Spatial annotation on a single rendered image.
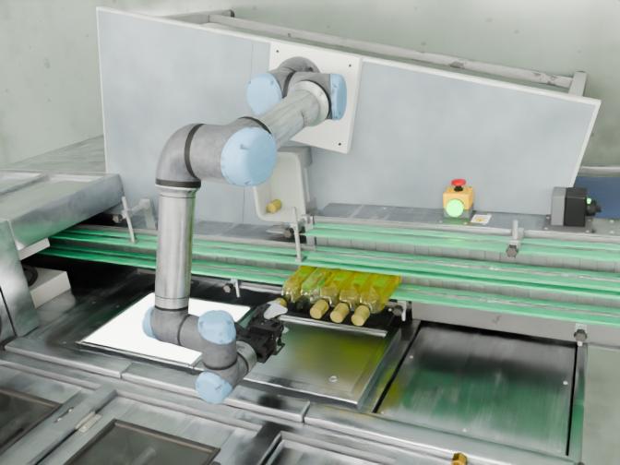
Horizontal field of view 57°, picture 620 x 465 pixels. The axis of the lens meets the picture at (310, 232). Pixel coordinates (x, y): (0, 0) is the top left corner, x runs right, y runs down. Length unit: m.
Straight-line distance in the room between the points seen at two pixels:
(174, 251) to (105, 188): 1.03
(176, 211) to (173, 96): 0.85
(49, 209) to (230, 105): 0.69
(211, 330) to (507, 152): 0.91
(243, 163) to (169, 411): 0.71
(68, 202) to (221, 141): 1.08
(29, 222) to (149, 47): 0.69
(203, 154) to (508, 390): 0.90
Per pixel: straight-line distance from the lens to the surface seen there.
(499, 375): 1.55
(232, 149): 1.12
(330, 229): 1.66
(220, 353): 1.25
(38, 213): 2.06
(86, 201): 2.18
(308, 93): 1.43
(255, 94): 1.55
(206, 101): 1.96
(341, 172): 1.78
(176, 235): 1.24
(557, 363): 1.61
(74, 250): 2.37
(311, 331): 1.67
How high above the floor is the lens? 2.31
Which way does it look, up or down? 55 degrees down
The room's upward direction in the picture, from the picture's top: 131 degrees counter-clockwise
